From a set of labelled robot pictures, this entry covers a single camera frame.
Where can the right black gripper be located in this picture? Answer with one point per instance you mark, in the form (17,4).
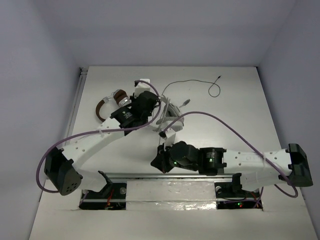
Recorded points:
(160,161)

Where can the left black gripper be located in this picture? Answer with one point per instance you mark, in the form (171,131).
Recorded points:
(149,100)

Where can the white over-ear headphones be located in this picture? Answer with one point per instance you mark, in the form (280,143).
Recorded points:
(169,113)

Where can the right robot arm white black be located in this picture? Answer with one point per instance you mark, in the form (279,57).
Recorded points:
(249,170)

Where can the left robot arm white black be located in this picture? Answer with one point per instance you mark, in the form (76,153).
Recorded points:
(63,165)

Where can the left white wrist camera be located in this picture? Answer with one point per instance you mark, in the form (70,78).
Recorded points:
(141,86)

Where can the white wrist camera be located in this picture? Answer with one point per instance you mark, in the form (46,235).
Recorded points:
(169,137)
(141,86)

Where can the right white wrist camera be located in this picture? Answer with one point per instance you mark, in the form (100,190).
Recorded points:
(169,137)

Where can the aluminium front rail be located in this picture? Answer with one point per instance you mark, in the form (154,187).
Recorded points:
(169,187)

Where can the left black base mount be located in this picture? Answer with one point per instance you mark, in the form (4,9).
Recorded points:
(114,200)

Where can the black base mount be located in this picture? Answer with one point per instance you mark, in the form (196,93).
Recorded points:
(226,199)
(114,200)

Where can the aluminium side rail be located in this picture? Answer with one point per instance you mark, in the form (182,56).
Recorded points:
(76,102)

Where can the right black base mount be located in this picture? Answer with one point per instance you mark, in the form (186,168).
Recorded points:
(226,199)

